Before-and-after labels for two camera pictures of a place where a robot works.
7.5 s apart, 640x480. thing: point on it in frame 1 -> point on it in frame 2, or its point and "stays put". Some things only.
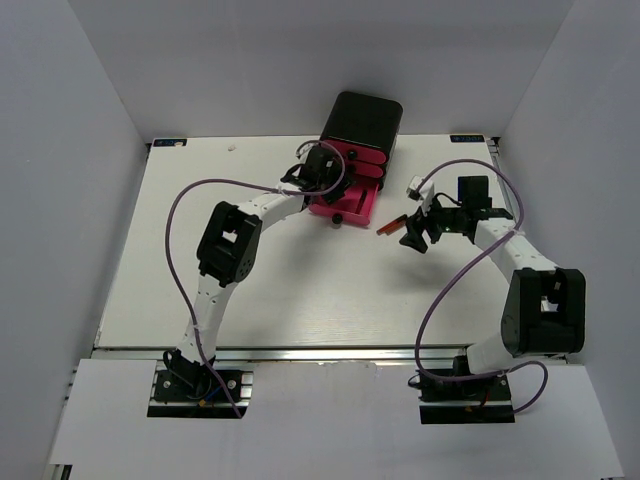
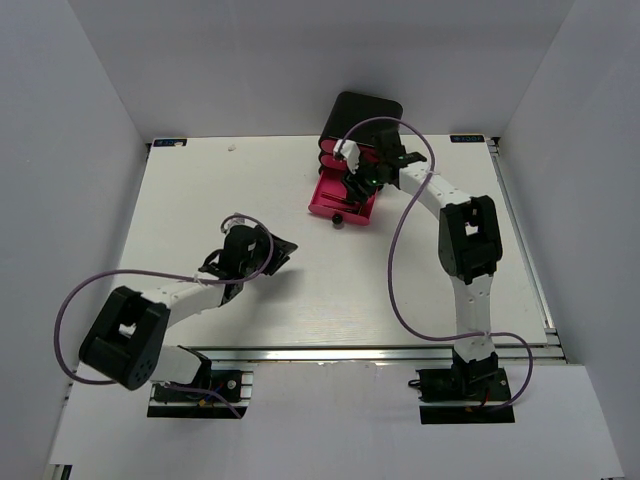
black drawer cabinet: (366, 120) stays put
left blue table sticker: (169, 143) stays put
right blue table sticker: (467, 139) stays put
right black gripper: (415, 227) -> (351, 185)
